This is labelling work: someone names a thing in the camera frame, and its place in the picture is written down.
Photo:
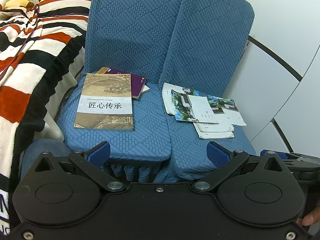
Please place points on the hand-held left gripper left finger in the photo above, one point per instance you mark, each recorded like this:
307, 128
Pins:
98, 153

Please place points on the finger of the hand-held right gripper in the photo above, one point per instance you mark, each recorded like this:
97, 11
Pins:
287, 155

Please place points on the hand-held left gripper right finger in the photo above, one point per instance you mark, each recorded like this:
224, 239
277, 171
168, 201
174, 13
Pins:
217, 153

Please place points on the white booklets underneath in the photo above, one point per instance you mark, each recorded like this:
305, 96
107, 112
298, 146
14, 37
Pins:
212, 128

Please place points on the brown painting cover book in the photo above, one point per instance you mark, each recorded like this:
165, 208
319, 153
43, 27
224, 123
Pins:
105, 105

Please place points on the purple book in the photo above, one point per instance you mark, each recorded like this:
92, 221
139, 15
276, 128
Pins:
137, 87

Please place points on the white and pink book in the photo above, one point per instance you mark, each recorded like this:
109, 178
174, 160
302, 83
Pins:
146, 89

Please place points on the person's right hand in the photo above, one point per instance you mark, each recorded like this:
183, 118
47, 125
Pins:
312, 216

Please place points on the dark blue rug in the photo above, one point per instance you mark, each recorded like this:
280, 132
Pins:
42, 146

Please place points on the black printed cloth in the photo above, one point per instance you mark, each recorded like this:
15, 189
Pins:
7, 205

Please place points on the striped fleece blanket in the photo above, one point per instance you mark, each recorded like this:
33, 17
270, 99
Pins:
37, 55

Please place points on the blue padded floor chair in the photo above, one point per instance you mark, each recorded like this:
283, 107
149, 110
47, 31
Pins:
130, 25
212, 30

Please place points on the yellow plush toy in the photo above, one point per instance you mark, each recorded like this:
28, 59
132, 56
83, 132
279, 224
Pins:
17, 3

